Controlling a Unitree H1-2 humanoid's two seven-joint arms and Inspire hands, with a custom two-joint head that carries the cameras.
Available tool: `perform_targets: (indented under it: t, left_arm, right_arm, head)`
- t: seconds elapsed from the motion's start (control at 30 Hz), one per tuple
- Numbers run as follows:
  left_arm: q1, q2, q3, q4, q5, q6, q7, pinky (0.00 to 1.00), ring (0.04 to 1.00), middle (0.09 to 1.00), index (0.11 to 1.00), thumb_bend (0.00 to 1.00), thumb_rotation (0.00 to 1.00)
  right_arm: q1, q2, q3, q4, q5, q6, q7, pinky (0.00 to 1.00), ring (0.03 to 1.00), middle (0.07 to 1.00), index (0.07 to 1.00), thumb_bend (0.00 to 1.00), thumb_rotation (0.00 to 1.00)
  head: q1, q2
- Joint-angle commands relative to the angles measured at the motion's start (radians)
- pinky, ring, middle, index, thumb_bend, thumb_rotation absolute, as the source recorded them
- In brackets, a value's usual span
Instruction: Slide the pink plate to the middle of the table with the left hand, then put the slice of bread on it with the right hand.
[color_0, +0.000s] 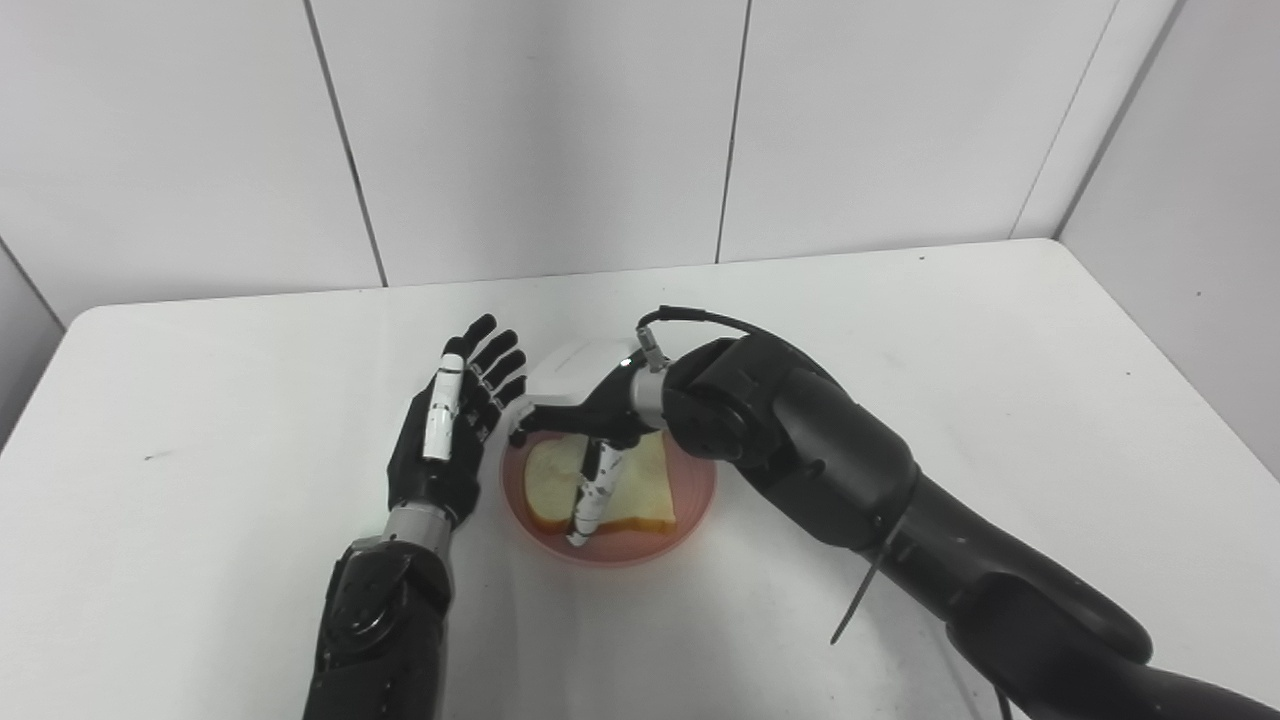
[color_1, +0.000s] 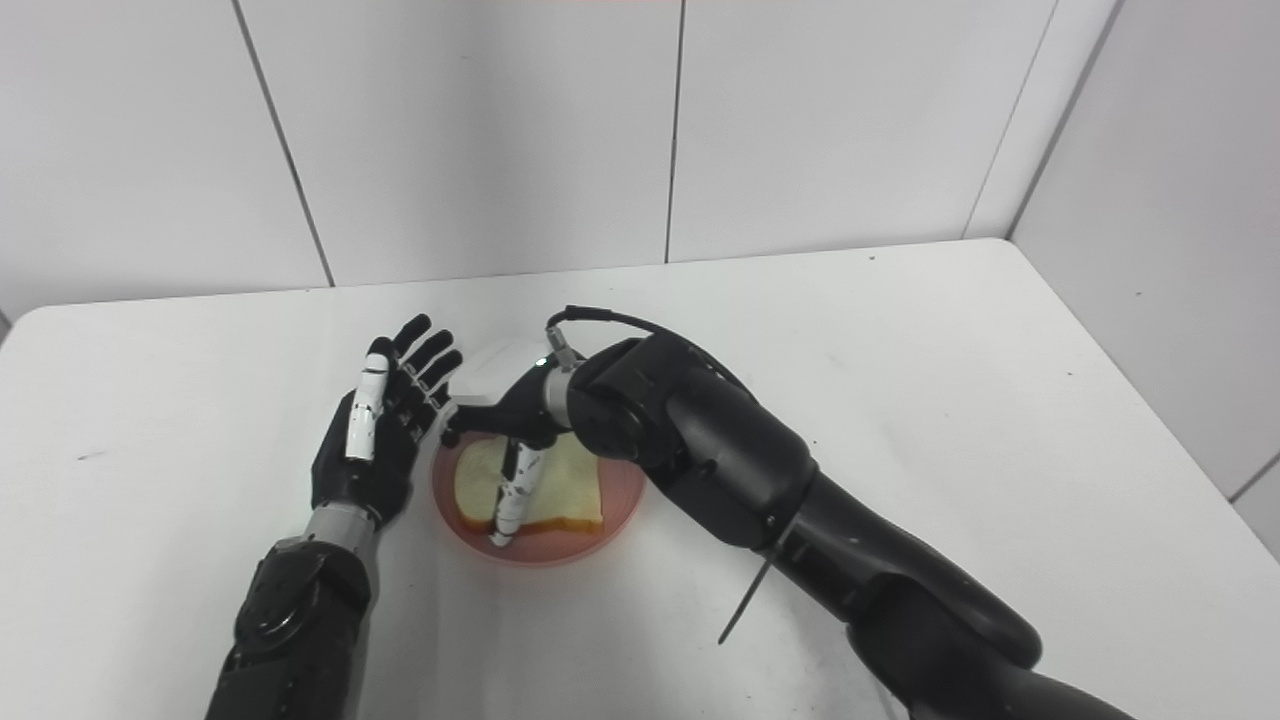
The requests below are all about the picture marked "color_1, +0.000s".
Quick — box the slice of bread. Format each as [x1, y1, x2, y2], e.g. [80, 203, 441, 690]
[454, 433, 606, 534]

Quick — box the black cable tie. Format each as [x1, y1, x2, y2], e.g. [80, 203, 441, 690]
[717, 520, 801, 646]

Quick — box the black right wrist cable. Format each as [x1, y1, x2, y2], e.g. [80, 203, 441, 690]
[546, 305, 741, 386]

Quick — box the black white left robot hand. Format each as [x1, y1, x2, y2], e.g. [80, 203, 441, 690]
[310, 314, 464, 529]

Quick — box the pink round plate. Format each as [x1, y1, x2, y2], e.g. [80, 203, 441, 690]
[432, 340, 648, 568]

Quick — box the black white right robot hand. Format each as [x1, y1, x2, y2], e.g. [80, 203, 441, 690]
[440, 340, 561, 549]

